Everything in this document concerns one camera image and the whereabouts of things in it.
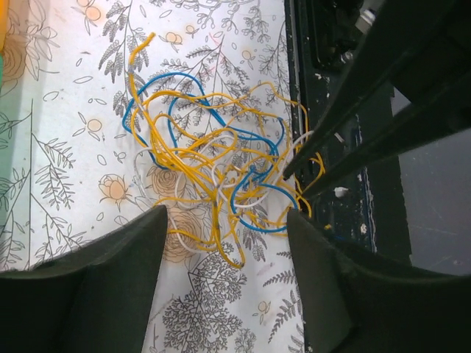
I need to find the yellow plastic bin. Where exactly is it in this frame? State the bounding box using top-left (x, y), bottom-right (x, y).
top-left (0, 0), bottom-right (9, 51)

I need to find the right green plastic bin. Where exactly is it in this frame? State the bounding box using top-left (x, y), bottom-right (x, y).
top-left (1, 49), bottom-right (34, 238)

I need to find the yellow cable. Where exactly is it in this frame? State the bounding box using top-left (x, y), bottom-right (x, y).
top-left (127, 32), bottom-right (327, 269)

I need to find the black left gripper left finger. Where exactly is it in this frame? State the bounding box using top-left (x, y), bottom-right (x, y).
top-left (1, 206), bottom-right (168, 352)

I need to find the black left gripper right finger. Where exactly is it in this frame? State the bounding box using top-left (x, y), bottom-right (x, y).
top-left (287, 210), bottom-right (470, 352)

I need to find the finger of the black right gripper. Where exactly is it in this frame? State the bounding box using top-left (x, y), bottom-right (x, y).
top-left (283, 1), bottom-right (470, 177)
top-left (302, 76), bottom-right (470, 199)

